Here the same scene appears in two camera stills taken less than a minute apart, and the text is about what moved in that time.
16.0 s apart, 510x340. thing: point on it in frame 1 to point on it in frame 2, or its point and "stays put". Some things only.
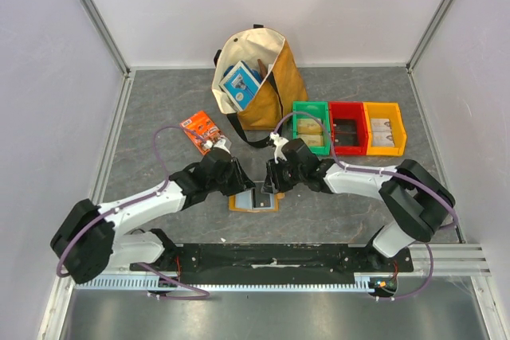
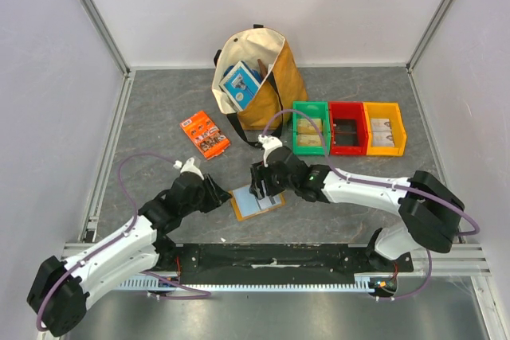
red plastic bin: (348, 127) stays put
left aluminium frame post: (95, 15) stays put
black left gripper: (241, 181) to (216, 194)
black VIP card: (346, 132) stays put
